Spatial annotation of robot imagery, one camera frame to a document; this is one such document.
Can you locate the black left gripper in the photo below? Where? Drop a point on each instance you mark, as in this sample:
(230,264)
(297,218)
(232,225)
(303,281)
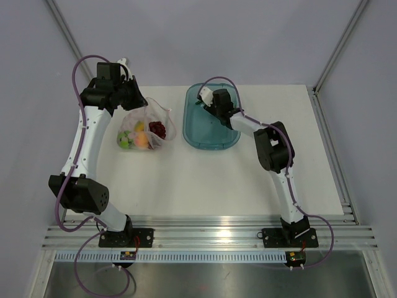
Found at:
(138,100)

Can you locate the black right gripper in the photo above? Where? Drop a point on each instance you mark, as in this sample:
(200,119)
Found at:
(211,109)

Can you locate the teal plastic tray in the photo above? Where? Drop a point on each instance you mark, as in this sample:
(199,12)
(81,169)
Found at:
(201,130)

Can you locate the toy mango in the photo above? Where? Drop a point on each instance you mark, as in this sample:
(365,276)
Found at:
(139,126)

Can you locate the clear zip top bag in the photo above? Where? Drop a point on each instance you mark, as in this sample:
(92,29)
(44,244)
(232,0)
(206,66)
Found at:
(146,128)

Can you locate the orange toy peach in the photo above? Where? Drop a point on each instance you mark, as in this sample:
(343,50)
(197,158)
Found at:
(141,140)

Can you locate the purple toy grape bunch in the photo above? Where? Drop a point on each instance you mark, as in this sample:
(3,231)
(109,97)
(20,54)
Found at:
(158,129)

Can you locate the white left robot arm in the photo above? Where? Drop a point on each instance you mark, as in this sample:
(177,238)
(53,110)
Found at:
(79,196)

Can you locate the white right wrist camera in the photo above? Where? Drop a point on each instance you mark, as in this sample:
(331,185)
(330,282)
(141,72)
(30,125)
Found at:
(206,96)

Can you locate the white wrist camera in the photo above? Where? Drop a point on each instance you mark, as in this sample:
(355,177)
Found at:
(206,96)
(125,72)

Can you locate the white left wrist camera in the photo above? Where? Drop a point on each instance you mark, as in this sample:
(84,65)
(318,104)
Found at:
(125,72)

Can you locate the left aluminium frame post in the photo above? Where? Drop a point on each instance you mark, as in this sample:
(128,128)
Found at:
(61,23)

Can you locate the aluminium frame post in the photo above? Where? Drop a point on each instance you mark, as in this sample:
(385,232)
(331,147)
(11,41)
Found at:
(341,44)
(61,23)

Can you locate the right aluminium frame post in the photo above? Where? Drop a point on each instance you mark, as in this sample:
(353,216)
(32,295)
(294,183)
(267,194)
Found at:
(341,44)

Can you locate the aluminium rail base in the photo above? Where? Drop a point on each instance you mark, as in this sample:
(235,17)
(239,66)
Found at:
(239,233)

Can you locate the white slotted cable duct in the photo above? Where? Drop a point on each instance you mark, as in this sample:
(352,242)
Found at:
(240,257)

